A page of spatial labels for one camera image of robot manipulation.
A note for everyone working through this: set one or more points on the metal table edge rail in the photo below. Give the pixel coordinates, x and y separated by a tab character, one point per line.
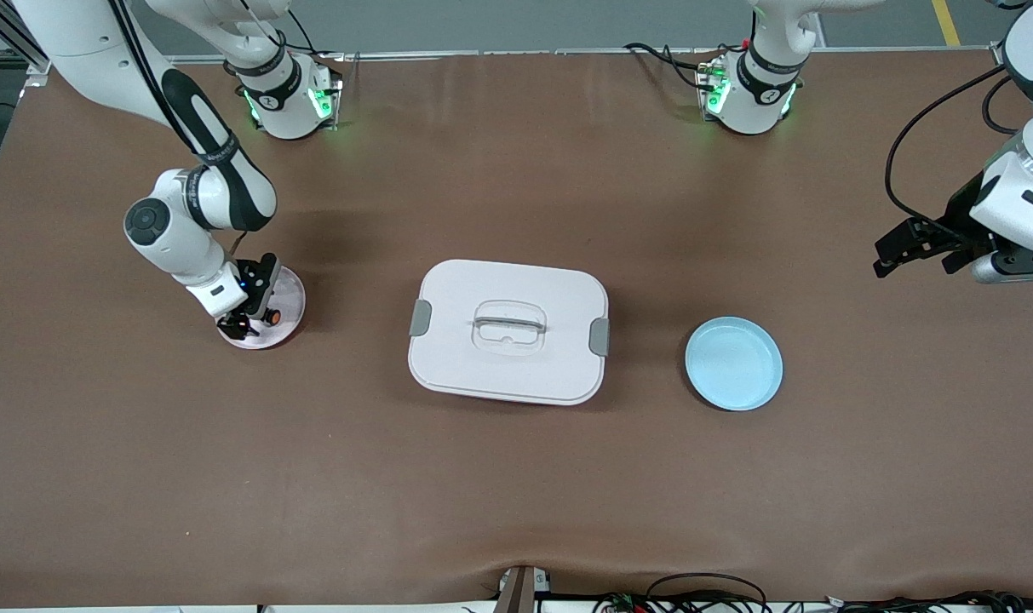
482	54

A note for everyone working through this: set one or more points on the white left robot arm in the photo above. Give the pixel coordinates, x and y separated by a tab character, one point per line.
750	94

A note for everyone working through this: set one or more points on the aluminium frame post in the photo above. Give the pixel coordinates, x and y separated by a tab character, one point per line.
5	38
1001	55

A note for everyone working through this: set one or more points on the blue round plate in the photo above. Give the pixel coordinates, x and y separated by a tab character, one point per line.
733	364

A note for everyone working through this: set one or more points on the pink round plate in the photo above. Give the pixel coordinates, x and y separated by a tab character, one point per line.
290	298

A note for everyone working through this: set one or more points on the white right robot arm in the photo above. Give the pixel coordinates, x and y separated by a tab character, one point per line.
184	247

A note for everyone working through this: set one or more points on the small orange toy object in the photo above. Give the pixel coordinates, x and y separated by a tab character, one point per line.
272	317

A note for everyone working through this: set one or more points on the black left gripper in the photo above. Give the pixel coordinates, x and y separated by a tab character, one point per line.
961	210

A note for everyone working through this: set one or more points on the grey box latch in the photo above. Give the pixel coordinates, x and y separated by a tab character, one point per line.
420	317
599	336

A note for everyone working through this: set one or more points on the white lidded storage box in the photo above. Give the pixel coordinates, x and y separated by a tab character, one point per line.
507	375

